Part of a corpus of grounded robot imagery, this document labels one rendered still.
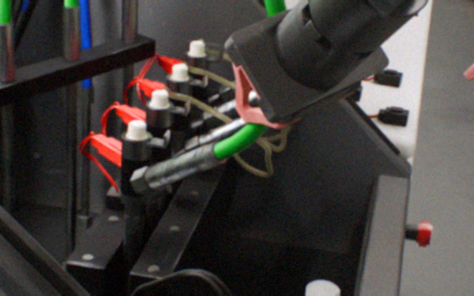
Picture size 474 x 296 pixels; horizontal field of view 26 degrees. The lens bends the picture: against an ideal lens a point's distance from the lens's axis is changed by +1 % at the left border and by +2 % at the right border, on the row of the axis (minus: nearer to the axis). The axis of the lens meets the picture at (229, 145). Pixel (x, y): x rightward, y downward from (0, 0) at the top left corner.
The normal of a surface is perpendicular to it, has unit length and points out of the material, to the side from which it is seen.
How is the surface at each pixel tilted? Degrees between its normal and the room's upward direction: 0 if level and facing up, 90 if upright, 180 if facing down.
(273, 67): 45
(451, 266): 0
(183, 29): 90
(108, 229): 0
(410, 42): 0
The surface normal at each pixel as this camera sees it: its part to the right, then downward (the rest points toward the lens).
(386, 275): 0.07, -0.91
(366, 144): -0.21, 0.40
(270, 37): 0.35, -0.35
